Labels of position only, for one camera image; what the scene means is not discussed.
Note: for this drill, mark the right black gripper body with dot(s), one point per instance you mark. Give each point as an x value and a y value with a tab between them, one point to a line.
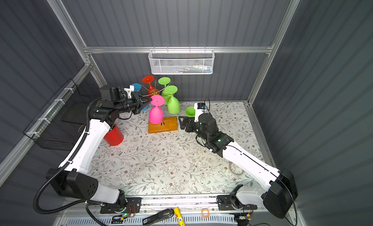
193	126

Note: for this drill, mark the red wine glass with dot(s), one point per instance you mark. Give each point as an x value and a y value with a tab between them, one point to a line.
151	90

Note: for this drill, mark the black stapler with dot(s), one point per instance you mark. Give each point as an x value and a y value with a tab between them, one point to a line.
160	216

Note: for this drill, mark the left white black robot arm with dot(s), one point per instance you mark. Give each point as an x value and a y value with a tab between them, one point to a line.
70	179

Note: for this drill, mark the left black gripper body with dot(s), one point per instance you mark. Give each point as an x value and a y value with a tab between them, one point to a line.
133	104

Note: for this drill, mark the clear tape roll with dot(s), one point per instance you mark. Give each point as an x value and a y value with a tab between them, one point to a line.
235	170

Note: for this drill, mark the pink wine glass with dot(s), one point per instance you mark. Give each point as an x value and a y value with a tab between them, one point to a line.
156	113

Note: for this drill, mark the wooden base wire glass rack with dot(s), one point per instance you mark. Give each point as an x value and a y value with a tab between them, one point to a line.
168	124

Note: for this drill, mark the yellow glue tube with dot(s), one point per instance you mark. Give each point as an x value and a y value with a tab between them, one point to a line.
179	217

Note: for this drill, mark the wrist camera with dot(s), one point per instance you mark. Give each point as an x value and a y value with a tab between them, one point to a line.
129	91
199	109

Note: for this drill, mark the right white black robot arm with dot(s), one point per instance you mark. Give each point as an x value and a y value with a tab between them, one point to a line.
280	191

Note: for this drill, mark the blue wine glass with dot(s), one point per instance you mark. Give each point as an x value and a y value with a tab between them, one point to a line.
137	87

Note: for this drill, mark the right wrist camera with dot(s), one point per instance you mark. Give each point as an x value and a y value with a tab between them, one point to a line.
199	109

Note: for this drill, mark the white wire wall basket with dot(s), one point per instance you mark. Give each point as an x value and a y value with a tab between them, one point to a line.
181	61

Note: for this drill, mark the red pencil cup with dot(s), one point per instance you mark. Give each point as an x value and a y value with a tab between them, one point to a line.
114	137

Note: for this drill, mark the green wine glass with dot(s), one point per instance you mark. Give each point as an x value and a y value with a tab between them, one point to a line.
165	81
190	111
170	100

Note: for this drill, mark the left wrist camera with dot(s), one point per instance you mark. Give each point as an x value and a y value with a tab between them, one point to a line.
129	91

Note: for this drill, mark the black wire wall basket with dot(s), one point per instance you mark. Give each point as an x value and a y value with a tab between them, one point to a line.
61	121

